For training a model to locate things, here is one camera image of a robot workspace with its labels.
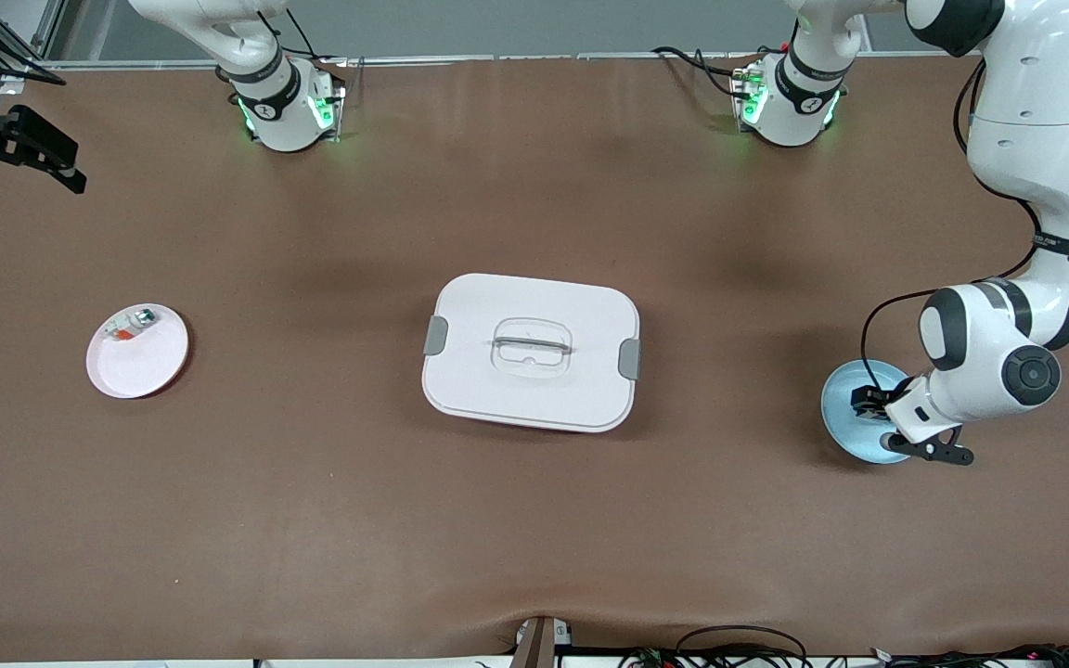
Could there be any black base cable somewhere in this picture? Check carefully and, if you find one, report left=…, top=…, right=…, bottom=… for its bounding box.
left=650, top=45, right=760, bottom=101

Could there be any black looped cable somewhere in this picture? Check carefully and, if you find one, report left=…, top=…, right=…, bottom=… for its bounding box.
left=676, top=624, right=810, bottom=668

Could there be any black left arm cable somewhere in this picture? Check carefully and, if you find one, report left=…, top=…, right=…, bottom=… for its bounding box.
left=859, top=56, right=1069, bottom=395

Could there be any grey metal bracket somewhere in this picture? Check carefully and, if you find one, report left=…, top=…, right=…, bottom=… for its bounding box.
left=509, top=616, right=574, bottom=668

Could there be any brown table mat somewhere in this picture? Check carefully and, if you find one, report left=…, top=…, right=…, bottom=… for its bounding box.
left=0, top=51, right=1069, bottom=662

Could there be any light blue round plate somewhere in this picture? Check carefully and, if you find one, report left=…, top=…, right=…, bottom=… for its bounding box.
left=820, top=359, right=916, bottom=465

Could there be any green push button switch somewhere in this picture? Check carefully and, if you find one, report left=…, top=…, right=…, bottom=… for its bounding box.
left=104, top=309, right=160, bottom=344

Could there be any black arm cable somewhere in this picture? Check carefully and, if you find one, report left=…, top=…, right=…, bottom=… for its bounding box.
left=859, top=56, right=1069, bottom=395
left=256, top=7, right=324, bottom=62

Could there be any aluminium frame post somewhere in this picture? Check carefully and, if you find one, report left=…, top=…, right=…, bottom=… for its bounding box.
left=0, top=0, right=68, bottom=89

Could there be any pink round plate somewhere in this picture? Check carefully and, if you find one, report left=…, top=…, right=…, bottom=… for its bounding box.
left=86, top=302, right=190, bottom=400

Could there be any black cable bundle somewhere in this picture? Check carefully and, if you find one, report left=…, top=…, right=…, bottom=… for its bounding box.
left=878, top=642, right=1069, bottom=668

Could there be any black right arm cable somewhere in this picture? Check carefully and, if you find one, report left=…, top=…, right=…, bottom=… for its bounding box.
left=256, top=7, right=324, bottom=62

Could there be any white lidded plastic box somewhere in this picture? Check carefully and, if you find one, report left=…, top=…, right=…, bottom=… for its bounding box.
left=421, top=273, right=642, bottom=434

